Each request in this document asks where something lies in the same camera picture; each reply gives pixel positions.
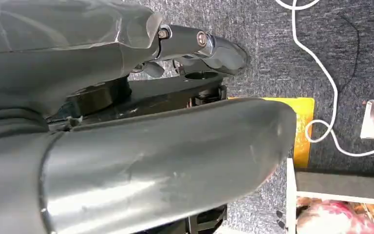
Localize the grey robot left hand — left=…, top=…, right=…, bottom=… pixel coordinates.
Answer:
left=0, top=0, right=298, bottom=234

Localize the yellow floor tape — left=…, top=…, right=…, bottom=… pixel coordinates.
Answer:
left=229, top=97, right=316, bottom=169

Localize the robot left arm sleeve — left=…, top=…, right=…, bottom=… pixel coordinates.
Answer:
left=0, top=108, right=56, bottom=234

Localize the white storage crate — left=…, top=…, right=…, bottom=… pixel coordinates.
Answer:
left=285, top=158, right=374, bottom=234

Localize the pink plastic bag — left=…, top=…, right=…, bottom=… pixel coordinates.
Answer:
left=297, top=200, right=374, bottom=234

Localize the white floor cable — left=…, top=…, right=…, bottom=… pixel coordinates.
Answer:
left=276, top=0, right=374, bottom=158

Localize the thin black wire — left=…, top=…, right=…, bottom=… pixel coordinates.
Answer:
left=337, top=14, right=361, bottom=93

